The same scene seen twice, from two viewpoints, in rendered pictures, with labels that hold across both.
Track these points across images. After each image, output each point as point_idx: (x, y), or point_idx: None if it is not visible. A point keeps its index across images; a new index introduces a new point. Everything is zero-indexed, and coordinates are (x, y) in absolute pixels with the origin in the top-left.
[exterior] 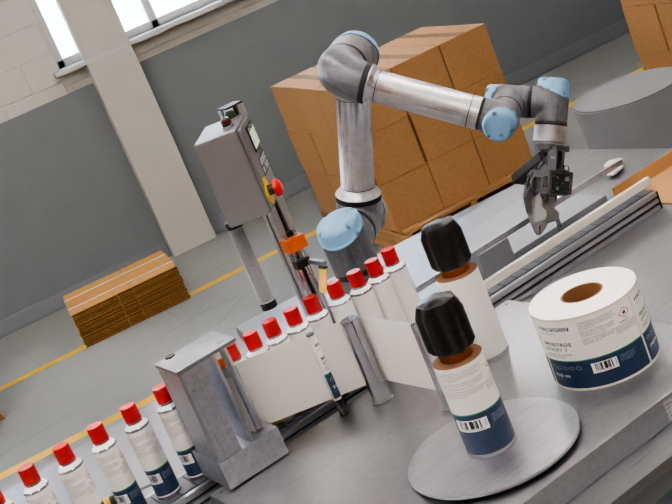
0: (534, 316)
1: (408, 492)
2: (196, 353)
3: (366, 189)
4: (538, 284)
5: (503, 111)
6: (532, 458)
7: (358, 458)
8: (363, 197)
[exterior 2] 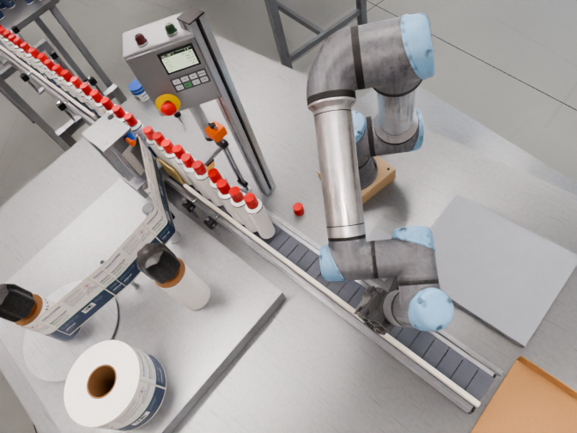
0: (90, 347)
1: (62, 286)
2: (100, 134)
3: (385, 131)
4: (331, 307)
5: (324, 267)
6: (39, 356)
7: (114, 244)
8: (379, 132)
